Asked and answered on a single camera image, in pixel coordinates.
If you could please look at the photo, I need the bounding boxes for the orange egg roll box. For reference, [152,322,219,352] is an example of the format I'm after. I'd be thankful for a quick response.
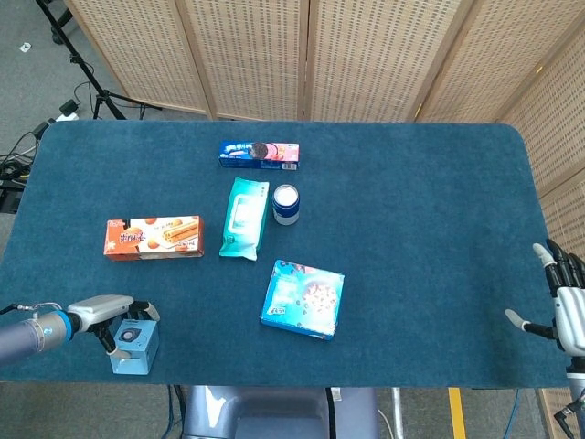
[102,215,206,262]

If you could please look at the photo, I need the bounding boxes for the black floor cables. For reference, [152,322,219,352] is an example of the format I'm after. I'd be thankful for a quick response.
[0,119,57,212]

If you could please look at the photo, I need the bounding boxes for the teal wet wipes pack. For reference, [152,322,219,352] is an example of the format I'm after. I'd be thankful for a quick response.
[218,176,271,262]

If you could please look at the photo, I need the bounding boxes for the woven wooden folding screen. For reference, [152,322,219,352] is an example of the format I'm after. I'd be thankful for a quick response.
[63,0,585,257]

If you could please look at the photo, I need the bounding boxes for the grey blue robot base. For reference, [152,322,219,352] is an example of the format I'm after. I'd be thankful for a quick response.
[181,385,381,439]

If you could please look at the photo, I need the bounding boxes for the small light blue box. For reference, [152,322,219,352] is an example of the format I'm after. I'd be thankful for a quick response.
[109,318,161,377]

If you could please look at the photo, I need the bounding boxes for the blue pink sandwich cookie box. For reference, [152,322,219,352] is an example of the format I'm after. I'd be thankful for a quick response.
[218,140,301,172]

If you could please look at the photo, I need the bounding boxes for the blue chocolate chip cookie box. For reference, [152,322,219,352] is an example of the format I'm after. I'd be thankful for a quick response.
[260,260,346,342]

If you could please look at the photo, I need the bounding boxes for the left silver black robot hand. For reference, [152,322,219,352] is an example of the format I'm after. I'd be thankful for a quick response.
[67,294,163,359]

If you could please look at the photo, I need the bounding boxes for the black cable on base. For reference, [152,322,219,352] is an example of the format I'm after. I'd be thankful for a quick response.
[324,387,340,439]

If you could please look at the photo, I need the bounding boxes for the blue white drink can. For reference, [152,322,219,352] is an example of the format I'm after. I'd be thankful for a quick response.
[272,184,302,226]

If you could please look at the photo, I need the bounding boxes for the metal table leg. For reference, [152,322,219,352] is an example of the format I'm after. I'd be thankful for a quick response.
[390,387,406,439]

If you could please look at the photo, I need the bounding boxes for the yellow floor tape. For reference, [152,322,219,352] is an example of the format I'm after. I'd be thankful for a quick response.
[447,387,468,439]

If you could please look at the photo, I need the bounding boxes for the black tripod stand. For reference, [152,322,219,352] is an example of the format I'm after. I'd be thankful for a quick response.
[35,0,162,121]

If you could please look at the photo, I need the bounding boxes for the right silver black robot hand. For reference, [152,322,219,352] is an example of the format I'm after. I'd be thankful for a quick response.
[504,239,585,358]

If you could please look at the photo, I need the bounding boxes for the blue felt table cover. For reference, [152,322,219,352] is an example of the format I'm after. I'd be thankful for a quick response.
[0,119,570,389]

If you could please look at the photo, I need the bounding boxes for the white power strip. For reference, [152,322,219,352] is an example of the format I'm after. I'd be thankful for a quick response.
[53,100,81,123]

